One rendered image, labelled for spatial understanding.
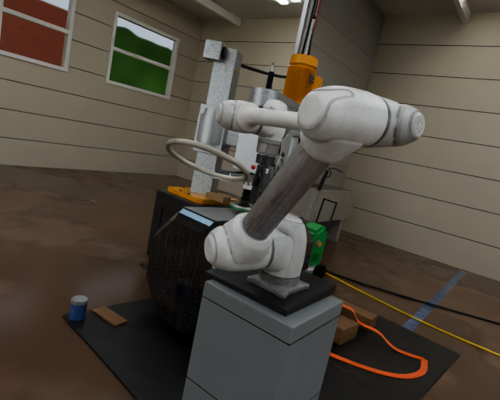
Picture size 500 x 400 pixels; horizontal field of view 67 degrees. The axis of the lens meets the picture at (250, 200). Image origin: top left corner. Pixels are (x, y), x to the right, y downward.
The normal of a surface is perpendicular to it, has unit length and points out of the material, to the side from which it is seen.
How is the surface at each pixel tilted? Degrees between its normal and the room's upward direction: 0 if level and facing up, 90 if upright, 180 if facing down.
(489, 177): 90
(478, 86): 90
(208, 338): 90
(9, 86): 90
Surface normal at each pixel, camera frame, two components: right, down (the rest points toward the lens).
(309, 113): -0.81, -0.11
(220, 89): -0.22, 0.11
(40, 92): 0.77, 0.26
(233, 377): -0.60, 0.00
